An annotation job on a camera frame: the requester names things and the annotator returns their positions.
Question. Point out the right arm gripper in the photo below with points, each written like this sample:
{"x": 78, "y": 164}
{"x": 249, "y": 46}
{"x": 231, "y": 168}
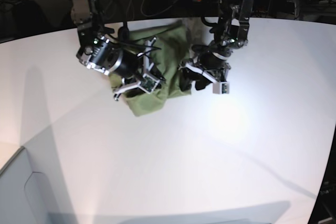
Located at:
{"x": 131, "y": 62}

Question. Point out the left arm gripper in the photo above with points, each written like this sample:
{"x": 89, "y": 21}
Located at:
{"x": 207, "y": 67}

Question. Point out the green T-shirt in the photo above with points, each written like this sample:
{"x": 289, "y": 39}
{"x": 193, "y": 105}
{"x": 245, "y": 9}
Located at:
{"x": 175, "y": 41}

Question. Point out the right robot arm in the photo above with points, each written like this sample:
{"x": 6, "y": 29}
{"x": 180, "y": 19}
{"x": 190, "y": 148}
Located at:
{"x": 88, "y": 16}

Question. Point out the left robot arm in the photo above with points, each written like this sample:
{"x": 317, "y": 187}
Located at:
{"x": 231, "y": 29}

